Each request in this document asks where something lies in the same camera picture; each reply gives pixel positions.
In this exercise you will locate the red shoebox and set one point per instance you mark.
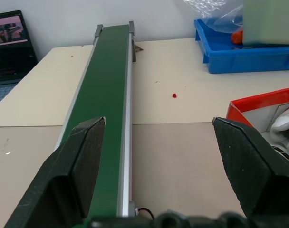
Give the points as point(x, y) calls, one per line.
point(251, 107)

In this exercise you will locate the clear plastic bag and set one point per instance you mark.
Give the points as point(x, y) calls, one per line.
point(218, 14)

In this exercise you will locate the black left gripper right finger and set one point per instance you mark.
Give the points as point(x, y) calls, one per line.
point(249, 166)

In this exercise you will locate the green conveyor belt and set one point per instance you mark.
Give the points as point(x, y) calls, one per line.
point(104, 114)

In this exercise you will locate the black laptop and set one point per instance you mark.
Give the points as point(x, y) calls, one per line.
point(9, 47)

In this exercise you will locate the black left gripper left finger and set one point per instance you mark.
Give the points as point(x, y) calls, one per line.
point(63, 171)

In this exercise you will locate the blue plastic bin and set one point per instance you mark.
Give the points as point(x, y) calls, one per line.
point(244, 57)

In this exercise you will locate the white shoe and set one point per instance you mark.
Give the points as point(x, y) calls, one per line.
point(283, 128)

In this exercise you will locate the pale green box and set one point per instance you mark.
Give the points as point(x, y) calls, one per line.
point(268, 21)

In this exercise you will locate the small red crumb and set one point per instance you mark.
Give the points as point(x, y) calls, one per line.
point(174, 95)

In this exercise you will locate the orange round object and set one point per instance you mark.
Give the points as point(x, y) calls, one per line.
point(237, 37)

